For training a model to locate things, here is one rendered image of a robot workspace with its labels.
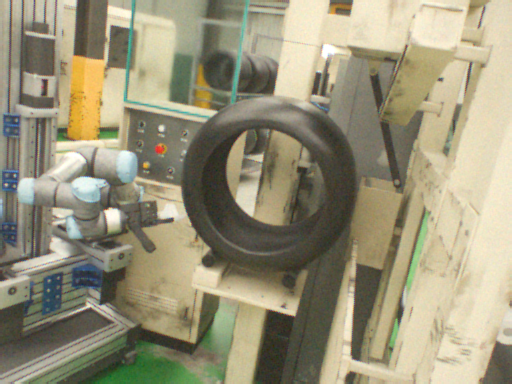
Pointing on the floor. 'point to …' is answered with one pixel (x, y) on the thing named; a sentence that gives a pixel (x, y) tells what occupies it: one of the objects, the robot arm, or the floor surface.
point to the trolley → (261, 65)
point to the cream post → (278, 170)
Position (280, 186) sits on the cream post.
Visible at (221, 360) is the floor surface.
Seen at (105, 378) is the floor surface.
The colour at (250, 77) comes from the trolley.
